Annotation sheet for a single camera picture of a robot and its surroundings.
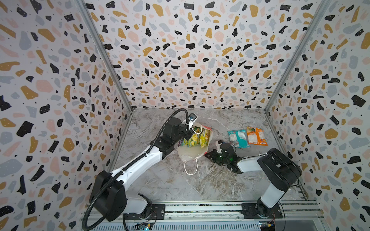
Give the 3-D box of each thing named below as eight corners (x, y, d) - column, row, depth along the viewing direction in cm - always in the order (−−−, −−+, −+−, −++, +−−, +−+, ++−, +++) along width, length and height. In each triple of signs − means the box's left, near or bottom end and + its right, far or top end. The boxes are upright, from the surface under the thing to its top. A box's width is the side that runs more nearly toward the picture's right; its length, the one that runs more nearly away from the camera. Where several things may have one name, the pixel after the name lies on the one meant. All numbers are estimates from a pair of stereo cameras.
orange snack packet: (249, 145, 102) (250, 142, 100) (244, 129, 112) (245, 126, 109) (265, 145, 103) (268, 142, 100) (259, 129, 112) (261, 126, 109)
